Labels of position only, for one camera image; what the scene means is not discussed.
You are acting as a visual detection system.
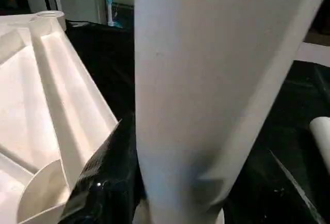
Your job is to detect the grey pole stand blue brackets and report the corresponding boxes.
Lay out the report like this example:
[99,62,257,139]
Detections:
[103,0,119,28]

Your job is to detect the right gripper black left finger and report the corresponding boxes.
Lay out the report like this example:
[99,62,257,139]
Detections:
[60,113,149,224]

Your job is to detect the white plastic table leg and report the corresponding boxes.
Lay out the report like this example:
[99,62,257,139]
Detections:
[133,0,326,224]
[308,115,330,159]

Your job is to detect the white plastic table top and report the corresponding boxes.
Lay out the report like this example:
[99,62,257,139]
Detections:
[0,10,225,224]

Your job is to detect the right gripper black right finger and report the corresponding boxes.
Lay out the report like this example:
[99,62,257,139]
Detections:
[226,149,326,224]

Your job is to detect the black work mat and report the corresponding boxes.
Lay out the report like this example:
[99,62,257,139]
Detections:
[64,5,330,224]

